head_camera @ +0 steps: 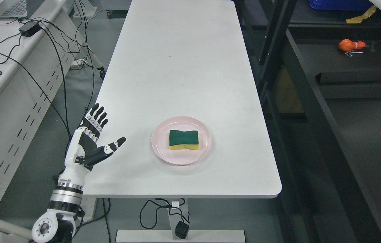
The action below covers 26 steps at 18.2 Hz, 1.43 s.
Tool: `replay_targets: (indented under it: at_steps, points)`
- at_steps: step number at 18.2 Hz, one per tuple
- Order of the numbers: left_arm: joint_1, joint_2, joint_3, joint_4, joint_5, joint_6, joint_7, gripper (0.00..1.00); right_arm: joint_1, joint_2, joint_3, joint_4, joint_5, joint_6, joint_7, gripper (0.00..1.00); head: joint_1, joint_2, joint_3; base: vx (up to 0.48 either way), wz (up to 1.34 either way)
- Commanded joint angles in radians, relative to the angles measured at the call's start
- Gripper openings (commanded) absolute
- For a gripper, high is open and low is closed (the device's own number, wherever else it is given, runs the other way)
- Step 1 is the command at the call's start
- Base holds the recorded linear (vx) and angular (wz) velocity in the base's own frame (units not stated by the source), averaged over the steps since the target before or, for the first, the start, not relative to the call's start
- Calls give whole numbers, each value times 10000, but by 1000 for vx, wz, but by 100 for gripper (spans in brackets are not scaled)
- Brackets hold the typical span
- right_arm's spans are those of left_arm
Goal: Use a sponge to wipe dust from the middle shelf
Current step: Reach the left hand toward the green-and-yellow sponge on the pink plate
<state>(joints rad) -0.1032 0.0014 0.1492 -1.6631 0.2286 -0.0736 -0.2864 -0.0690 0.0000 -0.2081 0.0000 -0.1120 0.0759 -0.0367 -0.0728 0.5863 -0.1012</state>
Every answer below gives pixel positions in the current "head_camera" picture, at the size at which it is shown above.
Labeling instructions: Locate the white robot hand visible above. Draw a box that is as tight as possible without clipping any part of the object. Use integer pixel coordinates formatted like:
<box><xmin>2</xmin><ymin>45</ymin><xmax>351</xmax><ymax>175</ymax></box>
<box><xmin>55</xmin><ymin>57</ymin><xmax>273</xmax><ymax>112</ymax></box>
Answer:
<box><xmin>63</xmin><ymin>103</ymin><xmax>127</xmax><ymax>180</ymax></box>

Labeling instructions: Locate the green yellow sponge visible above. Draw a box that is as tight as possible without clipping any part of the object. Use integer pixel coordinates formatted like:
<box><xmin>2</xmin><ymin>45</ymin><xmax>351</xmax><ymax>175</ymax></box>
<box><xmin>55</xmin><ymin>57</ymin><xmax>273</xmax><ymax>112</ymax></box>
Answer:
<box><xmin>169</xmin><ymin>130</ymin><xmax>199</xmax><ymax>150</ymax></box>

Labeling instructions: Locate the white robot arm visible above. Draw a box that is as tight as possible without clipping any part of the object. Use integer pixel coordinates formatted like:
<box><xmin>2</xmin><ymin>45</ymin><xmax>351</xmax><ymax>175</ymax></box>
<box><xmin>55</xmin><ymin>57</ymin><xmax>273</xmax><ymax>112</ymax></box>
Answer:
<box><xmin>0</xmin><ymin>103</ymin><xmax>126</xmax><ymax>243</ymax></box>

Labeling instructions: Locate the dark metal shelf rack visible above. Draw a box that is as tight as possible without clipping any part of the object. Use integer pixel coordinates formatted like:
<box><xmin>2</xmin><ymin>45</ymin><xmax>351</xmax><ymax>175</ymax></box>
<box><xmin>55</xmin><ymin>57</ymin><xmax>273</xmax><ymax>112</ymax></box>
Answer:
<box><xmin>235</xmin><ymin>0</ymin><xmax>381</xmax><ymax>243</ymax></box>

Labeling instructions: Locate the orange toy on shelf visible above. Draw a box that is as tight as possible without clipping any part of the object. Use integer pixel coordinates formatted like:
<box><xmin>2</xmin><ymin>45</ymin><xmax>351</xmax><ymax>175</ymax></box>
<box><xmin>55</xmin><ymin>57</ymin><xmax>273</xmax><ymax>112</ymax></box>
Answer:
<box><xmin>337</xmin><ymin>39</ymin><xmax>366</xmax><ymax>57</ymax></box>

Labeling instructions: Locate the white power strip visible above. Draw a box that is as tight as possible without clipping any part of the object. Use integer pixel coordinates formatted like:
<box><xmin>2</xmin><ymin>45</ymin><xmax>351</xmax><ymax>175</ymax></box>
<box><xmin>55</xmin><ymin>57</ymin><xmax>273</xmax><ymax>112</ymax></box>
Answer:
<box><xmin>70</xmin><ymin>58</ymin><xmax>86</xmax><ymax>70</ymax></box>

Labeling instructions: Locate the pink round plate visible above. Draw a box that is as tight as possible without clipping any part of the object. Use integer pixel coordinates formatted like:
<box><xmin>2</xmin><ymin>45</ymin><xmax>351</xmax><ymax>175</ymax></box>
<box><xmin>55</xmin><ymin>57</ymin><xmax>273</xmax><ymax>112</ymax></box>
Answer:
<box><xmin>151</xmin><ymin>116</ymin><xmax>212</xmax><ymax>166</ymax></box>

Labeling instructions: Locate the white standing desk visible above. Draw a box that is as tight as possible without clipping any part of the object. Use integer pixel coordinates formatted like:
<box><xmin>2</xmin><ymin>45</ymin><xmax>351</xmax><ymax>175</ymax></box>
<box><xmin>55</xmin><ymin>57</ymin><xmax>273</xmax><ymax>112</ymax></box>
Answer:
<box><xmin>84</xmin><ymin>0</ymin><xmax>282</xmax><ymax>243</ymax></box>

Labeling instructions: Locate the white side desk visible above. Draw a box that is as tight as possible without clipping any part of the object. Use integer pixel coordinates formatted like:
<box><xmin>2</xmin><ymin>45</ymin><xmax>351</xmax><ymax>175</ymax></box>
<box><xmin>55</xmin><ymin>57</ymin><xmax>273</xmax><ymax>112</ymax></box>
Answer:
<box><xmin>0</xmin><ymin>0</ymin><xmax>76</xmax><ymax>201</ymax></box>

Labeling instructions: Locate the black laptop power brick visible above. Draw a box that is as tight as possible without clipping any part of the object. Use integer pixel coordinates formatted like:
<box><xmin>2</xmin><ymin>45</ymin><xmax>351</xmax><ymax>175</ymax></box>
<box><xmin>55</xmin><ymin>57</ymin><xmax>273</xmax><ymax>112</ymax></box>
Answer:
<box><xmin>19</xmin><ymin>20</ymin><xmax>42</xmax><ymax>37</ymax></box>

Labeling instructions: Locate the black power adapter under desk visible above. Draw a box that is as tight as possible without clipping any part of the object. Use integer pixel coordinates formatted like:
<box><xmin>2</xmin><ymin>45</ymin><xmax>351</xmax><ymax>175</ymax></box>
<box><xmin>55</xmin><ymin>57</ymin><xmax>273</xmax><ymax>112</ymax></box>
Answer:
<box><xmin>175</xmin><ymin>221</ymin><xmax>189</xmax><ymax>239</ymax></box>

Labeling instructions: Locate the grey laptop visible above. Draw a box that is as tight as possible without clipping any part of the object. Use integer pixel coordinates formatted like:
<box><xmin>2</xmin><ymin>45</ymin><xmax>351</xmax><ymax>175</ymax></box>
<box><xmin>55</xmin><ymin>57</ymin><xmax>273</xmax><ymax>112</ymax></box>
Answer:
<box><xmin>0</xmin><ymin>0</ymin><xmax>44</xmax><ymax>19</ymax></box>

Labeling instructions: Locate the blue plastic bin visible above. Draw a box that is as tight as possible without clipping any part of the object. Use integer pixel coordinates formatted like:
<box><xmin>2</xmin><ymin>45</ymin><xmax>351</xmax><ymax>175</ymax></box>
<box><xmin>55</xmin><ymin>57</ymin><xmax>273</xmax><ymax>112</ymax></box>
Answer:
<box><xmin>308</xmin><ymin>0</ymin><xmax>373</xmax><ymax>11</ymax></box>

